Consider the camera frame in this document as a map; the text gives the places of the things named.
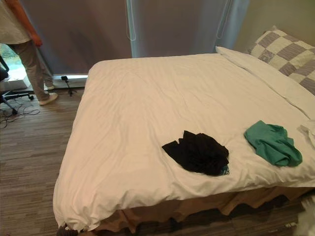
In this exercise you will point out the teal patterned cloth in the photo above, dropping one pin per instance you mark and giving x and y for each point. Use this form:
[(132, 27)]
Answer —
[(225, 170)]

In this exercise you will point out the tan bed skirt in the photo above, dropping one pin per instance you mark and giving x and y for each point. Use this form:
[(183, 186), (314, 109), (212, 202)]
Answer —
[(187, 209)]

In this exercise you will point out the white duvet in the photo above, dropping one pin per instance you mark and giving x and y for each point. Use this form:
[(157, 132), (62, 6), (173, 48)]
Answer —
[(137, 118)]

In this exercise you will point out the black garment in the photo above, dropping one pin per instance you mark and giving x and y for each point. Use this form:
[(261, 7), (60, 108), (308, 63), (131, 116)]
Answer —
[(199, 155)]

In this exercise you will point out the grey roller blind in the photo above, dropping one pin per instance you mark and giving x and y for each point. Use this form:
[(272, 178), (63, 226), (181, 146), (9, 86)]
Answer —
[(98, 32)]

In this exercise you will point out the green garment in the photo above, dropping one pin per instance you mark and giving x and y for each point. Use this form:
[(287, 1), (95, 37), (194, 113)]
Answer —
[(273, 142)]

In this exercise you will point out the grey white checkered pillow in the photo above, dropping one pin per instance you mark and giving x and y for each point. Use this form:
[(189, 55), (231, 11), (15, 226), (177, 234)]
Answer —
[(285, 54)]

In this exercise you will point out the person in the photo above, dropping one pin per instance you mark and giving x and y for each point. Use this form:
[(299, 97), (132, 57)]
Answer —
[(27, 49)]

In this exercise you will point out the black office chair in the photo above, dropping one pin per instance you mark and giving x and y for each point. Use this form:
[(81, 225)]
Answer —
[(8, 91)]

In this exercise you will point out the white fluffy rug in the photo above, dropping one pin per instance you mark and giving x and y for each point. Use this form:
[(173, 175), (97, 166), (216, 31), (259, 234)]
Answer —
[(307, 218)]

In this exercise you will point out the small camera on tripod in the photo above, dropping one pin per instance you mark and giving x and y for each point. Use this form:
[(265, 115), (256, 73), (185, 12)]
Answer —
[(67, 84)]

